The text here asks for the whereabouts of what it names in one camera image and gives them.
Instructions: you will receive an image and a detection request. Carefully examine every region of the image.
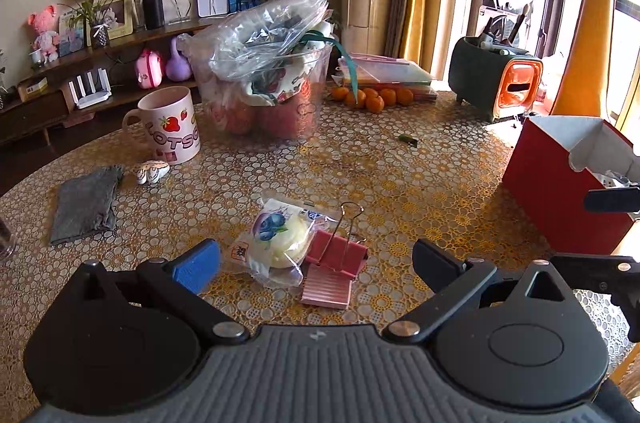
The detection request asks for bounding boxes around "white green snack bag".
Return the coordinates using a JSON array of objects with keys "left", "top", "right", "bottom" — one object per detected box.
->
[{"left": 594, "top": 169, "right": 634, "bottom": 189}]

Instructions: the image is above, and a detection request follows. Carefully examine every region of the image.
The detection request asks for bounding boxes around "blueberry bun packet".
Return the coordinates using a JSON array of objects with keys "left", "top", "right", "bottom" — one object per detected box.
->
[{"left": 224, "top": 193, "right": 337, "bottom": 289}]

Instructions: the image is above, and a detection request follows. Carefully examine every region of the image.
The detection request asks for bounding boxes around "small cartoon plush charm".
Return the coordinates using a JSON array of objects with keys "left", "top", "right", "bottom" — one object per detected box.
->
[{"left": 136, "top": 160, "right": 170, "bottom": 184}]

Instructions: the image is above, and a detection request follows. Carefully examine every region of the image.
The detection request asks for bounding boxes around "pink binder clip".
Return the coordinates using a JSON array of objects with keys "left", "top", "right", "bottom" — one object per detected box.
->
[{"left": 305, "top": 201, "right": 368, "bottom": 279}]

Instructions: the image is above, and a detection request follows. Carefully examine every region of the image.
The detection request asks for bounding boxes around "small green object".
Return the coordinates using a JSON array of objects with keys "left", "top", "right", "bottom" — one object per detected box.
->
[{"left": 398, "top": 135, "right": 419, "bottom": 148}]

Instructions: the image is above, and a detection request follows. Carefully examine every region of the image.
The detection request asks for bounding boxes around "red cardboard box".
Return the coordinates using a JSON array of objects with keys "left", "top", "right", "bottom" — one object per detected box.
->
[{"left": 502, "top": 115, "right": 639, "bottom": 255}]

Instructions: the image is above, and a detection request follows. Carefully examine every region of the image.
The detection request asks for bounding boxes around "grey folded cloth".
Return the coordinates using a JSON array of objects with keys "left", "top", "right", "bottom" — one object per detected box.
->
[{"left": 50, "top": 165, "right": 124, "bottom": 245}]

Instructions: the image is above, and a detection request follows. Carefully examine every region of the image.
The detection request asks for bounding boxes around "pink strawberry mug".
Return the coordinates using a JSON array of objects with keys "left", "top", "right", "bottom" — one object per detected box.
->
[{"left": 122, "top": 86, "right": 201, "bottom": 165}]

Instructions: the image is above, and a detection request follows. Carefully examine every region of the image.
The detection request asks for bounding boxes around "green orange tissue box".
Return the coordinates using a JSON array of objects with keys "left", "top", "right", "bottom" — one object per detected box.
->
[{"left": 448, "top": 37, "right": 544, "bottom": 122}]

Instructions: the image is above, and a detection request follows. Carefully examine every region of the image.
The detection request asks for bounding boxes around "glass bottle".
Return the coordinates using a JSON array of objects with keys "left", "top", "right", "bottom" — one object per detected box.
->
[{"left": 0, "top": 218, "right": 16, "bottom": 261}]

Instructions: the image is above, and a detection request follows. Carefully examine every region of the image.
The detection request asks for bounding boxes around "orange tangerine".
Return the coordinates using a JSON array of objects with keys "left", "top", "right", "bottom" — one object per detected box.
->
[
  {"left": 331, "top": 87, "right": 349, "bottom": 101},
  {"left": 396, "top": 87, "right": 414, "bottom": 106},
  {"left": 344, "top": 89, "right": 367, "bottom": 109},
  {"left": 366, "top": 94, "right": 385, "bottom": 114}
]

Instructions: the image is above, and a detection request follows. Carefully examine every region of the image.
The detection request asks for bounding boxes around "white wifi router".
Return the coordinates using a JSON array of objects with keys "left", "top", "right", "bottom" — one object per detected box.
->
[{"left": 67, "top": 68, "right": 112, "bottom": 110}]

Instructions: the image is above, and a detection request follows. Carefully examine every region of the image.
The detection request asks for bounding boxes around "wooden tv cabinet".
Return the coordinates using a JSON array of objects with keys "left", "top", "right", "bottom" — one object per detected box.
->
[{"left": 1, "top": 18, "right": 220, "bottom": 143}]

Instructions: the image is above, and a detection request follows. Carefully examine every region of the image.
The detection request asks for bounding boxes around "pink toy kettle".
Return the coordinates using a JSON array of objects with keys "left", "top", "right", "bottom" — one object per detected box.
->
[{"left": 134, "top": 49, "right": 163, "bottom": 89}]

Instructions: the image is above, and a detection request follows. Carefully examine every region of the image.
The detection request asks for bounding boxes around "purple toy vase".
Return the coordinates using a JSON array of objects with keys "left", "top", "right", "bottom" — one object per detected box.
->
[{"left": 165, "top": 37, "right": 192, "bottom": 83}]

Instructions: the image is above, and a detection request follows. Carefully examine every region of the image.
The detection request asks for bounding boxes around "clear tub with plastic bag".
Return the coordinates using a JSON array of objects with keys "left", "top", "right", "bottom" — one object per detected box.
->
[{"left": 177, "top": 0, "right": 359, "bottom": 141}]

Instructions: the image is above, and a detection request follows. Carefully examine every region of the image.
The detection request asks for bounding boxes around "pink pig plush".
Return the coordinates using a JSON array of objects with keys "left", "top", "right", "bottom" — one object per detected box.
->
[{"left": 27, "top": 5, "right": 60, "bottom": 63}]

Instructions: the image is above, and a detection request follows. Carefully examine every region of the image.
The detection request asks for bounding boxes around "black speaker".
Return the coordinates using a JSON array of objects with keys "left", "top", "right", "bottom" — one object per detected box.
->
[{"left": 142, "top": 0, "right": 165, "bottom": 31}]

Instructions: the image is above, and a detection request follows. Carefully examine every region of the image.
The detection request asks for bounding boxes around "small potted plant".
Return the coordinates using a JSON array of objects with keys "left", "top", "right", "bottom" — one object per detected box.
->
[{"left": 58, "top": 0, "right": 112, "bottom": 49}]

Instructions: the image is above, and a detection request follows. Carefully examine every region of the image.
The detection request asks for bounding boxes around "photo frame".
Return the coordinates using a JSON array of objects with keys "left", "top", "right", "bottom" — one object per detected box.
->
[{"left": 102, "top": 0, "right": 134, "bottom": 40}]

